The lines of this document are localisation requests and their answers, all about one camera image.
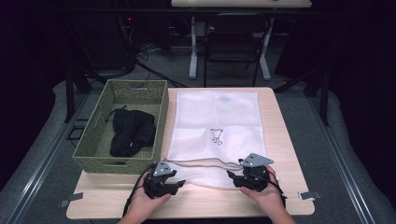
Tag aluminium floor rail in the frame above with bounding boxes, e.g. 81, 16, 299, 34
305, 92, 379, 224
2, 92, 92, 224

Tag black garment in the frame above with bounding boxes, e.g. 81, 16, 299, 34
105, 105, 158, 159

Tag black metal stand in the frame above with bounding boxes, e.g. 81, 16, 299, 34
273, 66, 331, 127
64, 66, 108, 124

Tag person's right hand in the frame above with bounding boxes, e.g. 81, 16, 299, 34
239, 164, 287, 217

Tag white-legged desk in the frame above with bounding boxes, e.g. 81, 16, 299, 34
170, 0, 313, 81

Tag grey tape strip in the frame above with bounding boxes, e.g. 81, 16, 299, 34
59, 191, 84, 209
297, 189, 322, 202

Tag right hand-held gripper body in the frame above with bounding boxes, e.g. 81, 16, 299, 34
237, 152, 276, 192

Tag black folding chair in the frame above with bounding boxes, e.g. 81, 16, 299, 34
203, 12, 271, 89

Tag dark equipment rack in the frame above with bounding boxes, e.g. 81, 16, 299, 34
113, 0, 138, 73

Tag person's left hand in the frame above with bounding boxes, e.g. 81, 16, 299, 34
130, 181, 173, 217

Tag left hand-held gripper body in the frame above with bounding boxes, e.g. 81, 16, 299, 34
142, 158, 176, 200

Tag white mesh laundry bag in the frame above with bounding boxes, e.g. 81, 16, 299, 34
165, 90, 269, 191

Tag right hand-held gripper cable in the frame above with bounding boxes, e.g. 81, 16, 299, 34
264, 170, 288, 209

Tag green woven basket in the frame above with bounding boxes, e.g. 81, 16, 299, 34
72, 78, 170, 175

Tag black floor cables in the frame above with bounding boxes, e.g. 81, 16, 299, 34
134, 42, 189, 89

